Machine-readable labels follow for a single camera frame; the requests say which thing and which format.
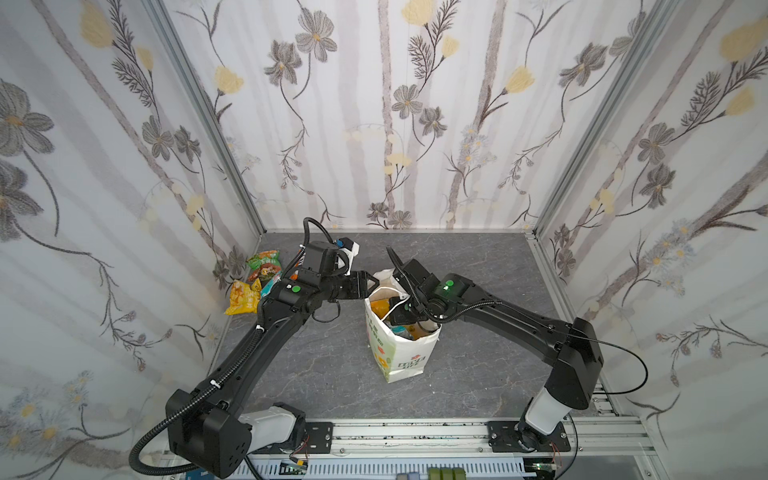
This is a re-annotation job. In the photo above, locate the yellow orange chips packet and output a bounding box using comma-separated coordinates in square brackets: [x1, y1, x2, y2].
[225, 279, 262, 316]

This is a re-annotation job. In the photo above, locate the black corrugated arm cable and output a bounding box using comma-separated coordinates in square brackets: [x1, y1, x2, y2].
[385, 245, 499, 325]
[127, 326, 265, 478]

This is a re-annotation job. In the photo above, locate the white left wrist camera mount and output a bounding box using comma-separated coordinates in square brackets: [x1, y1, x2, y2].
[336, 237, 360, 269]

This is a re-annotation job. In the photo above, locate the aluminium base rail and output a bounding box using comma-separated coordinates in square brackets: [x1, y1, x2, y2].
[257, 416, 657, 460]

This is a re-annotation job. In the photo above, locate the white cable duct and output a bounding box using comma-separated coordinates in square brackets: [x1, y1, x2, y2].
[252, 456, 536, 479]

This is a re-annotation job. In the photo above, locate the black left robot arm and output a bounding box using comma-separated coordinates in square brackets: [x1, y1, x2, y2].
[165, 237, 378, 478]

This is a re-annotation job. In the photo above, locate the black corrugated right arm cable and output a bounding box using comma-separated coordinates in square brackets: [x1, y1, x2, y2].
[385, 245, 499, 325]

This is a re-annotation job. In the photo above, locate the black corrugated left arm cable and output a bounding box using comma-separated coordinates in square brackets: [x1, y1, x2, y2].
[127, 326, 265, 478]

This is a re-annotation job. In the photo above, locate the white printed paper bag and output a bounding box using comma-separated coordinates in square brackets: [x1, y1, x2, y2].
[364, 269, 440, 383]

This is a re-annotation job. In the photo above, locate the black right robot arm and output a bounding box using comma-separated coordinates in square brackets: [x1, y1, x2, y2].
[388, 249, 604, 436]

